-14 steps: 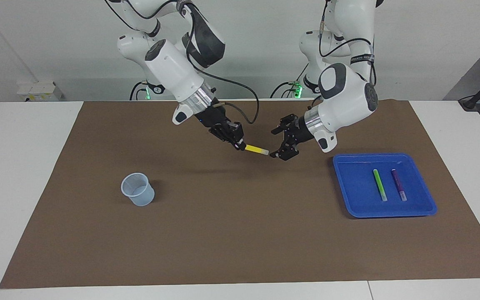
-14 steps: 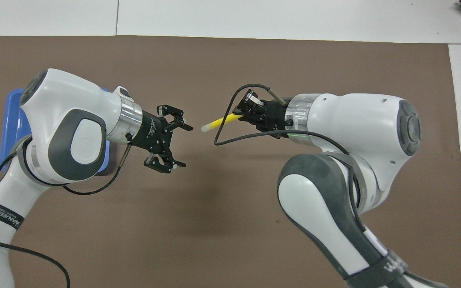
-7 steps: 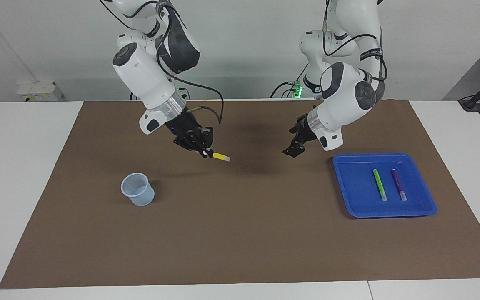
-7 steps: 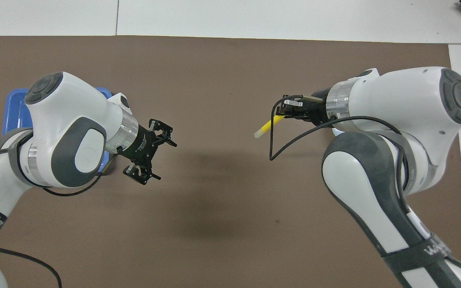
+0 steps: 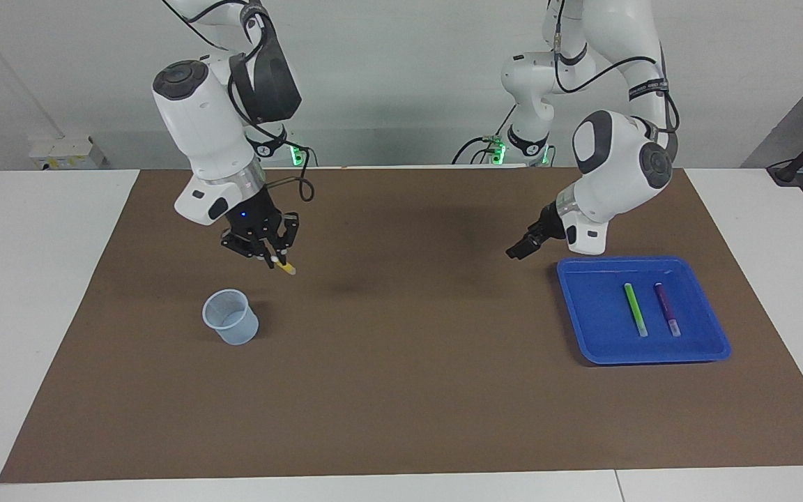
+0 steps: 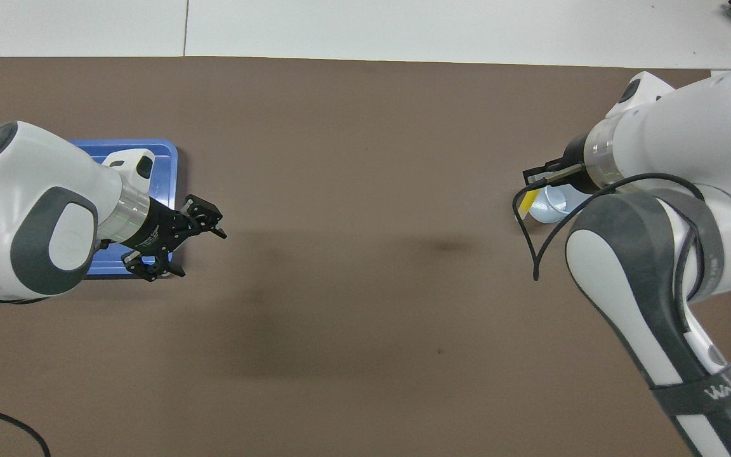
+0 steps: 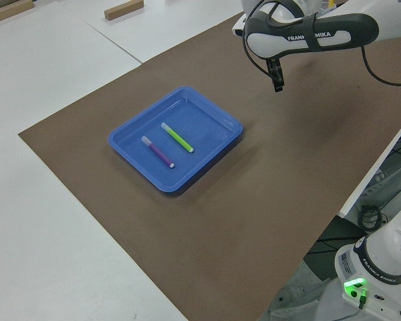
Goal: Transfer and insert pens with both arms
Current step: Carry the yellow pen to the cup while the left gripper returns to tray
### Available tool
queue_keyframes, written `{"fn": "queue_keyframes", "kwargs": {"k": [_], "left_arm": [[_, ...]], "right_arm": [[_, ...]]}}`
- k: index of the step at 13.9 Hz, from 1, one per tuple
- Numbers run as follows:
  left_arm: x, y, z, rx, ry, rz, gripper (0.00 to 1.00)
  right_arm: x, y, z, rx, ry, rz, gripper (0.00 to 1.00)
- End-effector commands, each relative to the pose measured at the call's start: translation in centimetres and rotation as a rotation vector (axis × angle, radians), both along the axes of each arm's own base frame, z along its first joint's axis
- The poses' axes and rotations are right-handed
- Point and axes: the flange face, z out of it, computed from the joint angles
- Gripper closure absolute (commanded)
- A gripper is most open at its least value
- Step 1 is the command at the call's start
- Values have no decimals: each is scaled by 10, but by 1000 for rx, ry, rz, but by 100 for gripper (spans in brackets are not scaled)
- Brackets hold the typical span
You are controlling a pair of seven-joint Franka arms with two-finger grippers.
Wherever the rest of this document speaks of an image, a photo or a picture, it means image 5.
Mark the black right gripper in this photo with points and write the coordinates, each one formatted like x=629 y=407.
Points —
x=251 y=217

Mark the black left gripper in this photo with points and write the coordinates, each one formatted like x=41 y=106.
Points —
x=549 y=224

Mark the yellow highlighter pen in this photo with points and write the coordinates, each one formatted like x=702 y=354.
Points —
x=288 y=269

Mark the green highlighter pen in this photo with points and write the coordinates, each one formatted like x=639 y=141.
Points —
x=636 y=310

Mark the purple highlighter pen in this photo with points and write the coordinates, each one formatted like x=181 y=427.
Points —
x=668 y=310

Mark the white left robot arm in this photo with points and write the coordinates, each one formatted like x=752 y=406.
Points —
x=617 y=174

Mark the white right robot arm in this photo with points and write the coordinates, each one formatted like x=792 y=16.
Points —
x=199 y=132

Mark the translucent plastic cup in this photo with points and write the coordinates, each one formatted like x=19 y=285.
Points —
x=234 y=328

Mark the blue plastic tray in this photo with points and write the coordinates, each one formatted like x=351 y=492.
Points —
x=603 y=335

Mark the brown table mat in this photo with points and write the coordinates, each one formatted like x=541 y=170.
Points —
x=401 y=383

